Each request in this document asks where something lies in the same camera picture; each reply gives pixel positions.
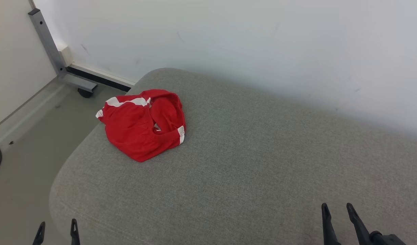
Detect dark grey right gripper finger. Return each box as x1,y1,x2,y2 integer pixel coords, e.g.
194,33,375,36
346,203,374,245
321,203,341,245

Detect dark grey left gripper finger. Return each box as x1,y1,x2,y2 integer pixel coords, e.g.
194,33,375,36
32,222,46,245
70,219,81,245

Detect red shorts white stripes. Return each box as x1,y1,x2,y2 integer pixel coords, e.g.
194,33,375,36
96,89,186,163

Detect grey fabric sofa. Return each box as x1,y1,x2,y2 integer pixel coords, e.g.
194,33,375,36
49,67,417,245

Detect dark skirting strip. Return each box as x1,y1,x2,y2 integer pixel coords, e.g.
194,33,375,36
66,63,136,92

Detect white skirting end block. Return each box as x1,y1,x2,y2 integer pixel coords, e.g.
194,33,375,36
58,46,74,67

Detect grey metal frame post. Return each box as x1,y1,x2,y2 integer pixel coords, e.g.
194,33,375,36
28,9,98,93

